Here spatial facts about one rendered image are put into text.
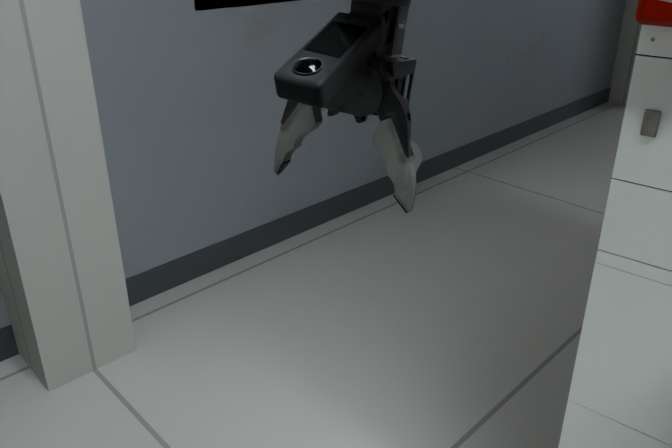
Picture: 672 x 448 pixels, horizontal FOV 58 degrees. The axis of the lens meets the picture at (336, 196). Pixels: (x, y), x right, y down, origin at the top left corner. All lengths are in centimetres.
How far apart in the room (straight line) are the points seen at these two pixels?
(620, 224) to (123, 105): 168
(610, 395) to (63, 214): 150
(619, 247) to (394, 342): 126
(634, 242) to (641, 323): 15
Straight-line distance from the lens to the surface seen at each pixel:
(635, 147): 105
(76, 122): 190
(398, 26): 61
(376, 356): 216
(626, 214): 109
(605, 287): 115
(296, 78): 50
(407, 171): 57
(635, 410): 126
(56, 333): 211
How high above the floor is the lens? 134
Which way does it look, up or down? 24 degrees down
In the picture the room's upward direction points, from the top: straight up
